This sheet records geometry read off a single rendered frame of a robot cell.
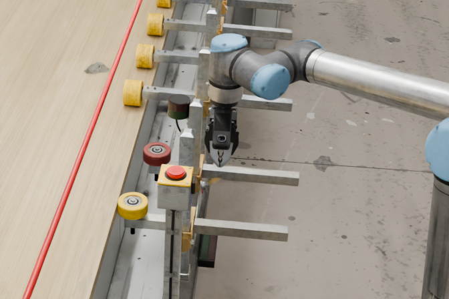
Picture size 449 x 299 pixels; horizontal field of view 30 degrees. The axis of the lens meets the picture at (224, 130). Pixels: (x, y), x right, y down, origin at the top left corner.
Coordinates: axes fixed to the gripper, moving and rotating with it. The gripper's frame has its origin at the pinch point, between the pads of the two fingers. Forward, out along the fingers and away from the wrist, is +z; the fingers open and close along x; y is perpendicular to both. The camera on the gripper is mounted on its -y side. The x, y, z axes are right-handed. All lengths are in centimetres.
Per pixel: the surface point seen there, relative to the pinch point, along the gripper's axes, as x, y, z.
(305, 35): -38, 287, 97
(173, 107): 13.8, 7.2, -12.4
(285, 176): -18.8, 12.7, 11.0
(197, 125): 7.1, 8.2, -6.5
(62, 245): 36.0, -30.6, 6.9
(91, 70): 47, 57, 6
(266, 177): -13.2, 12.4, 11.6
